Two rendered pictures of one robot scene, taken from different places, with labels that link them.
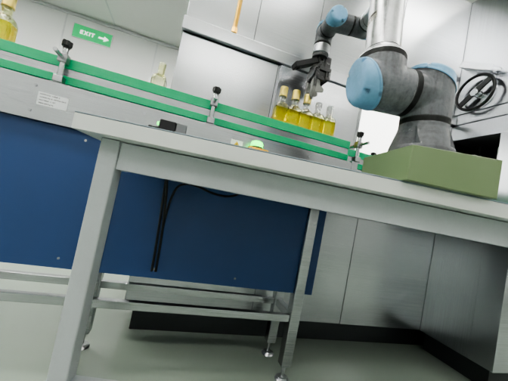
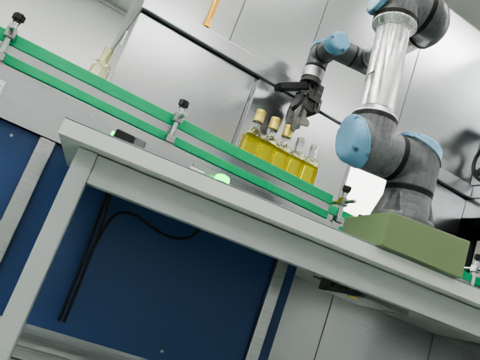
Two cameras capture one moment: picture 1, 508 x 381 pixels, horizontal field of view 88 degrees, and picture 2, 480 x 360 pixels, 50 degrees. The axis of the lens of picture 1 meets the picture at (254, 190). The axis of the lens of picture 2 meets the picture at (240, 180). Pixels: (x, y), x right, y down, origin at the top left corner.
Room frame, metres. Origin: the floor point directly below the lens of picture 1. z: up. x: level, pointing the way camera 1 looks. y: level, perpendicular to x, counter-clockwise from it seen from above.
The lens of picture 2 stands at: (-0.46, 0.15, 0.51)
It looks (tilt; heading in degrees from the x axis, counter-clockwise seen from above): 14 degrees up; 353
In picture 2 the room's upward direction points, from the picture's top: 20 degrees clockwise
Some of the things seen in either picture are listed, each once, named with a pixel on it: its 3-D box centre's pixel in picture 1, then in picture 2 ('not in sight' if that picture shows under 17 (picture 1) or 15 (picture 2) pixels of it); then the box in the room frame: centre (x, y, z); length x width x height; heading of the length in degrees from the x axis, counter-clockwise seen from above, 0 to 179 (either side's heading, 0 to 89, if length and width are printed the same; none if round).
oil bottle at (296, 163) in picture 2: (313, 136); (288, 179); (1.18, -0.21, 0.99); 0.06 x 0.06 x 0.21; 16
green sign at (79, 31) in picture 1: (92, 35); not in sight; (3.60, 2.62, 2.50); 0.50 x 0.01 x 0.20; 106
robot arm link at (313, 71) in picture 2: (320, 52); (312, 76); (1.17, -0.18, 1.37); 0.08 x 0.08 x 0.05
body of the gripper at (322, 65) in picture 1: (319, 69); (307, 96); (1.17, -0.18, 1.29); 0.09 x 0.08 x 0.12; 105
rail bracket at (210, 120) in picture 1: (214, 103); (178, 120); (0.88, 0.19, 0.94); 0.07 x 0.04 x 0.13; 16
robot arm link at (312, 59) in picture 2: (324, 35); (319, 56); (1.16, -0.18, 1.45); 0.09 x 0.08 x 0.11; 8
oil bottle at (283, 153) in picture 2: (301, 133); (273, 172); (1.16, -0.16, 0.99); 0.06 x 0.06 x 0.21; 15
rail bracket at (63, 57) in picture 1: (59, 58); (8, 34); (0.76, 0.63, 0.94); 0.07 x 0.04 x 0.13; 16
